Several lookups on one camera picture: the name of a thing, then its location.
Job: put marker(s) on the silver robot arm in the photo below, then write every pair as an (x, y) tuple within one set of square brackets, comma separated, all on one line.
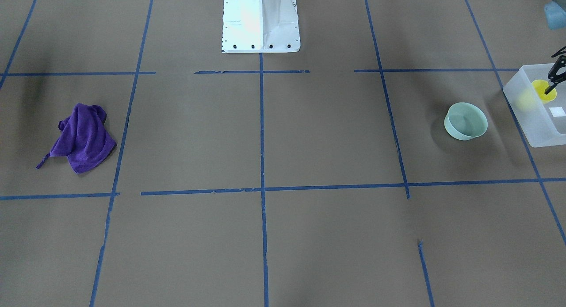
[(555, 12)]

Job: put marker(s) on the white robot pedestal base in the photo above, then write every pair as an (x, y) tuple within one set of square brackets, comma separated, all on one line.
[(260, 26)]

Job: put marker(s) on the translucent plastic bin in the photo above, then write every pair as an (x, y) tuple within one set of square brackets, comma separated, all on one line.
[(543, 123)]

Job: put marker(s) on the purple microfibre cloth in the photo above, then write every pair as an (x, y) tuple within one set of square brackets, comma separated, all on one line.
[(83, 139)]

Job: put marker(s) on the yellow paper cup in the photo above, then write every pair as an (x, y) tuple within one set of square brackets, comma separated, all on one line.
[(537, 89)]

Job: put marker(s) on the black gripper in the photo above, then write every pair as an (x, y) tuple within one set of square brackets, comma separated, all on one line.
[(556, 72)]

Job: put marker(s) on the pale green bowl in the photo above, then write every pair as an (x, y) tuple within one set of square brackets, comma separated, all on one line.
[(465, 121)]

